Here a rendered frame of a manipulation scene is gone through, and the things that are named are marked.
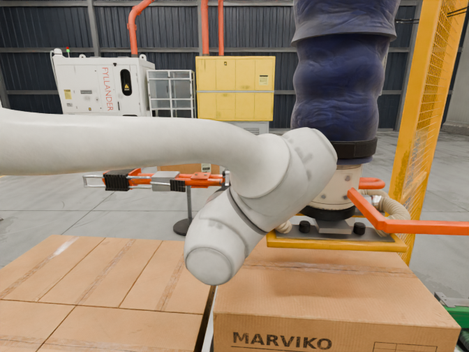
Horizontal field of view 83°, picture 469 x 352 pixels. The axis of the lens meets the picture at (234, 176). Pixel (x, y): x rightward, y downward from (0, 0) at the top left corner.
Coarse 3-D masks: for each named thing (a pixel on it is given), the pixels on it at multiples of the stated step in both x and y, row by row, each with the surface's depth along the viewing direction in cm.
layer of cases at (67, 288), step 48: (48, 240) 178; (96, 240) 178; (144, 240) 178; (0, 288) 134; (48, 288) 134; (96, 288) 134; (144, 288) 134; (192, 288) 134; (0, 336) 108; (48, 336) 108; (96, 336) 108; (144, 336) 108; (192, 336) 108
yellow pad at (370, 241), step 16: (304, 224) 69; (272, 240) 67; (288, 240) 67; (304, 240) 67; (320, 240) 67; (336, 240) 67; (352, 240) 66; (368, 240) 66; (384, 240) 66; (400, 240) 67
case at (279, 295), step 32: (256, 256) 91; (288, 256) 91; (320, 256) 91; (352, 256) 91; (384, 256) 91; (224, 288) 76; (256, 288) 76; (288, 288) 76; (320, 288) 76; (352, 288) 76; (384, 288) 76; (416, 288) 76; (224, 320) 69; (256, 320) 68; (288, 320) 67; (320, 320) 66; (352, 320) 65; (384, 320) 65; (416, 320) 65; (448, 320) 65
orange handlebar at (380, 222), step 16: (192, 176) 77; (208, 176) 77; (352, 192) 65; (368, 208) 56; (384, 224) 50; (400, 224) 49; (416, 224) 49; (432, 224) 49; (448, 224) 49; (464, 224) 49
